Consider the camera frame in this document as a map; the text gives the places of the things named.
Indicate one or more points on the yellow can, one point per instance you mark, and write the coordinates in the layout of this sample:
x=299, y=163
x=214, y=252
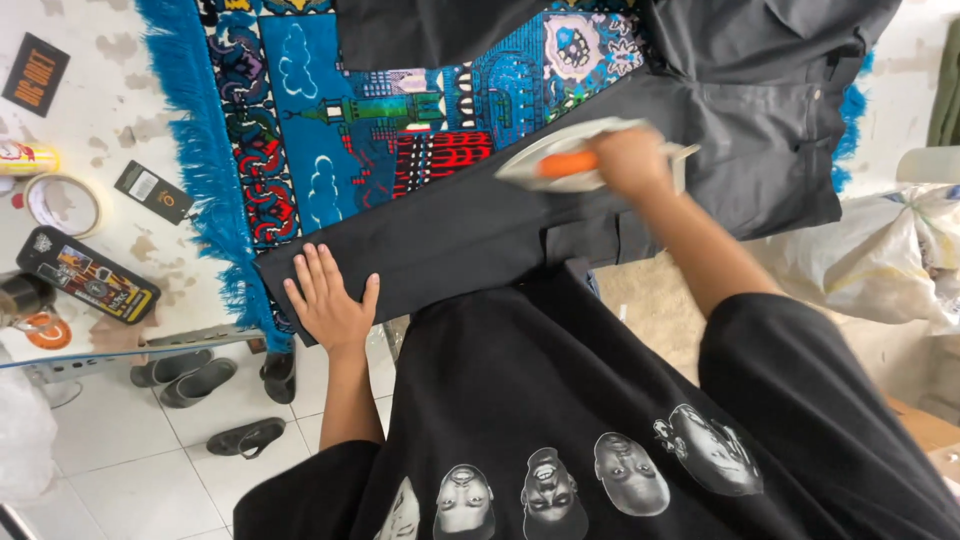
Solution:
x=26, y=158

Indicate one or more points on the dark metal cylinder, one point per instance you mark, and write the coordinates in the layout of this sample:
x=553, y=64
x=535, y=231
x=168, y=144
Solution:
x=22, y=296

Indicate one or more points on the cardboard box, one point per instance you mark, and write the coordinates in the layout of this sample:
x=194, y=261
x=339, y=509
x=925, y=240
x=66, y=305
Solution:
x=934, y=439

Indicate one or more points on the clear plastic bag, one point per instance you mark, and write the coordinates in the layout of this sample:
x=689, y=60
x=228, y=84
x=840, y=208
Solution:
x=22, y=442

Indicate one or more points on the green cloth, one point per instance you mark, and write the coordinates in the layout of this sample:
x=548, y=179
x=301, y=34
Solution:
x=946, y=86

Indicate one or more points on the orange and white round sticker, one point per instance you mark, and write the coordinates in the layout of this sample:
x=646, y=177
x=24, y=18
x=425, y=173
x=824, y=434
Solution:
x=46, y=331

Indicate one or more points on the black card with orange print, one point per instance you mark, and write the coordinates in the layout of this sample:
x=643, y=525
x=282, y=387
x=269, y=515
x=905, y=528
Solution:
x=34, y=74

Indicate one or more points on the white plastic bag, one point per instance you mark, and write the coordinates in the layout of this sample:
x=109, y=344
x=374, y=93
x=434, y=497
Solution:
x=877, y=255

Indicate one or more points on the blue patterned fringed rug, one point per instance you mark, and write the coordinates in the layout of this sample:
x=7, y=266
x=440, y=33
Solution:
x=337, y=135

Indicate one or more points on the person's right fingers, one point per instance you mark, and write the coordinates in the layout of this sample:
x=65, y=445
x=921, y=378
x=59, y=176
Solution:
x=609, y=161

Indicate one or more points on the person's black printed t-shirt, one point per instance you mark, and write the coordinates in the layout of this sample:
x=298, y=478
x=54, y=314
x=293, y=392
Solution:
x=562, y=375

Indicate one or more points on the perforated metal rail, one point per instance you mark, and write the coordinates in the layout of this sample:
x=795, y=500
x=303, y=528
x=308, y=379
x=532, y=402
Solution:
x=135, y=358

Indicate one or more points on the person's left hand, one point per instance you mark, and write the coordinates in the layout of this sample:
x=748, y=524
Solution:
x=330, y=304

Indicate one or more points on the black packet with pictures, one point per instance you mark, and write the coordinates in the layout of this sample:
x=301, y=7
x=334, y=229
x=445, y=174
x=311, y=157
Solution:
x=86, y=274

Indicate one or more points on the beige tape roll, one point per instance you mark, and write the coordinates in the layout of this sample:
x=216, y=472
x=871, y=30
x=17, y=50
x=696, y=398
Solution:
x=30, y=196

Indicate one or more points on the grey sandal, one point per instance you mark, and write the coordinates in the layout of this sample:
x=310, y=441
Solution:
x=171, y=367
x=199, y=382

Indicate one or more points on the black sandal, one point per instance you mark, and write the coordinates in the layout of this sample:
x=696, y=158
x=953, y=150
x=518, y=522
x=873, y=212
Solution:
x=279, y=375
x=246, y=437

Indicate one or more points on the white roll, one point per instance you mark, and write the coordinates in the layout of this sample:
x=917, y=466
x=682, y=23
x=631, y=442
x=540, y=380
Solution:
x=930, y=165

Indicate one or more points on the black tag with white label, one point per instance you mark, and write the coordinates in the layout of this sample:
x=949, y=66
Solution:
x=154, y=192

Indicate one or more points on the black trousers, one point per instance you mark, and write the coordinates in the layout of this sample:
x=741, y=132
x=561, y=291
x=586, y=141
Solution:
x=465, y=240

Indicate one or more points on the person's right hand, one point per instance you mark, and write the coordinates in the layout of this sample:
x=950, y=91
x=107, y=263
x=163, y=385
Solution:
x=634, y=163

